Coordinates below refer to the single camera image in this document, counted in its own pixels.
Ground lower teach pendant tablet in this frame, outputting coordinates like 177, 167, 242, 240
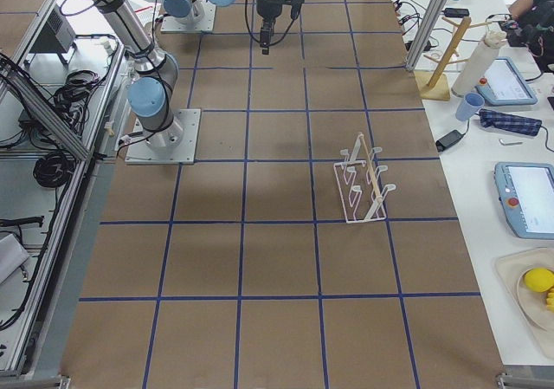
494, 162, 553, 240

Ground yellow lemon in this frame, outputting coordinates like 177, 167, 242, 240
523, 267, 554, 293

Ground beige tray with plate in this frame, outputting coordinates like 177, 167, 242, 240
495, 248, 553, 360

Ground grey control box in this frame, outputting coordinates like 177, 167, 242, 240
29, 4, 76, 65

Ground black power adapter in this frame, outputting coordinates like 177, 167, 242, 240
435, 130, 465, 152

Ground aluminium frame post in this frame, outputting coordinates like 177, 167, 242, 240
405, 0, 447, 72

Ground light blue plastic cup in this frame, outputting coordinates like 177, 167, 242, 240
455, 92, 485, 121

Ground silver allen key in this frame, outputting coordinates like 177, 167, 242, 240
499, 139, 523, 146

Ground person in black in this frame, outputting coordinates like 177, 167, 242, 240
509, 0, 553, 73

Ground dark blue checkered cloth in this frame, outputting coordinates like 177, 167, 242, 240
479, 108, 542, 137

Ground white paper roll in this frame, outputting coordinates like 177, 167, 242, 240
451, 30, 507, 97

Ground upper teach pendant tablet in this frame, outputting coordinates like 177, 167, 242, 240
475, 56, 538, 106

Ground white wire cup rack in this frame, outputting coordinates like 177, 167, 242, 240
333, 133, 396, 224

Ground black cable bundle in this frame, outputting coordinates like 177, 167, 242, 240
33, 151, 75, 190

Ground wooden mug tree stand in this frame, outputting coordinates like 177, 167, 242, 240
414, 16, 489, 101

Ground teach pendant tablet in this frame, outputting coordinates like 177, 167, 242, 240
475, 56, 538, 106
494, 162, 553, 240

